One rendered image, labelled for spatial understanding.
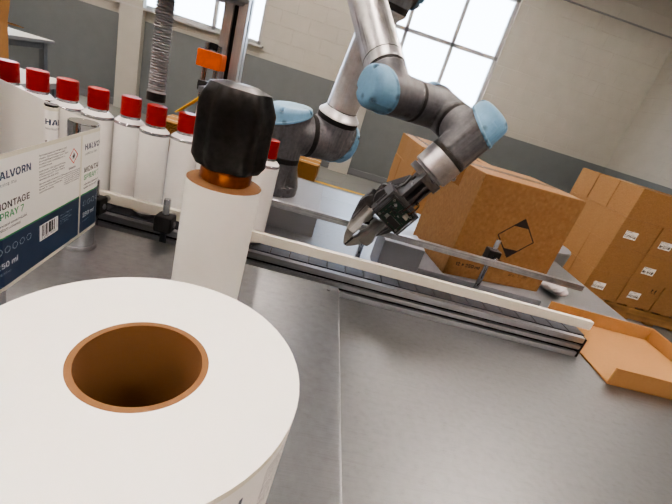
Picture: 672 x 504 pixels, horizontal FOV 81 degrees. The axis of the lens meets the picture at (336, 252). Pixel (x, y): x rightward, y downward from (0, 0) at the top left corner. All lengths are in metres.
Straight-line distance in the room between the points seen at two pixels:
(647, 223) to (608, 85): 3.33
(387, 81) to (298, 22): 5.48
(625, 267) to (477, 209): 3.35
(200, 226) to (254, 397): 0.26
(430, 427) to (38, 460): 0.47
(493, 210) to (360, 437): 0.68
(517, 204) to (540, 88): 5.68
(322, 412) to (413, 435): 0.15
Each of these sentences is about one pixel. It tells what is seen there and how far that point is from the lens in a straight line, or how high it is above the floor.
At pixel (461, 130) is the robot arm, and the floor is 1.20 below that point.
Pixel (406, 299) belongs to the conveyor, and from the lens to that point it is 0.82.
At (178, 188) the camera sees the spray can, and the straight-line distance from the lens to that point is 0.81.
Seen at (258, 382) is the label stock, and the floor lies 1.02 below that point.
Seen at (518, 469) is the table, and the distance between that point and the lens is 0.64.
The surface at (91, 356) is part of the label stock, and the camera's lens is 0.31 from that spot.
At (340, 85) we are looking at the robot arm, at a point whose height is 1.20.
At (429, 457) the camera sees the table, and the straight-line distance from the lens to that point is 0.57.
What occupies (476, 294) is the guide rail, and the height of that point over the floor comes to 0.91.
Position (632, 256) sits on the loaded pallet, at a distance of 4.29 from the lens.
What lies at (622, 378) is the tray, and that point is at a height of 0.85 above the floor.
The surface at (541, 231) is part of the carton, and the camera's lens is 1.14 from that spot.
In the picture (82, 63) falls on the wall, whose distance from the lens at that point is 7.11.
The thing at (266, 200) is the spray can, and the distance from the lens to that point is 0.77.
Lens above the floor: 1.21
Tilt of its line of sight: 22 degrees down
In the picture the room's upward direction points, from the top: 18 degrees clockwise
